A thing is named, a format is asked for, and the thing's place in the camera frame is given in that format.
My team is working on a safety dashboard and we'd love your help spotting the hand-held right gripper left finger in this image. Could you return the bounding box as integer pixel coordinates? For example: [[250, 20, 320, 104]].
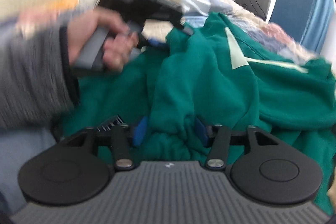
[[64, 116, 148, 170]]

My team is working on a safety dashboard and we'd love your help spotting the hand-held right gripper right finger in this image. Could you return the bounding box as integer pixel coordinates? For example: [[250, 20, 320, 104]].
[[195, 118, 279, 170]]

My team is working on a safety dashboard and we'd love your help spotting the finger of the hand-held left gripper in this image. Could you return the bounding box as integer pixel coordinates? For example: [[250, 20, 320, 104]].
[[168, 19, 195, 36], [136, 33, 168, 49]]

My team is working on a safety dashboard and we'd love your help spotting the green hoodie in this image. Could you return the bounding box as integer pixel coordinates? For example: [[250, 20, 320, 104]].
[[62, 13, 336, 214]]

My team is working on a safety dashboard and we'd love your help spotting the person's left hand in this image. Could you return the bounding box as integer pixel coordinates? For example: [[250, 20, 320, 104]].
[[66, 9, 139, 73]]

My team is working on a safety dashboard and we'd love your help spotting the blue upholstered panel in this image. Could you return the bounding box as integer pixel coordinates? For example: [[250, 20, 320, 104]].
[[269, 0, 317, 51]]

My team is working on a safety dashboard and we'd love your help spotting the blue window curtain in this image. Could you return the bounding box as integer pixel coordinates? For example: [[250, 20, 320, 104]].
[[294, 0, 336, 54]]

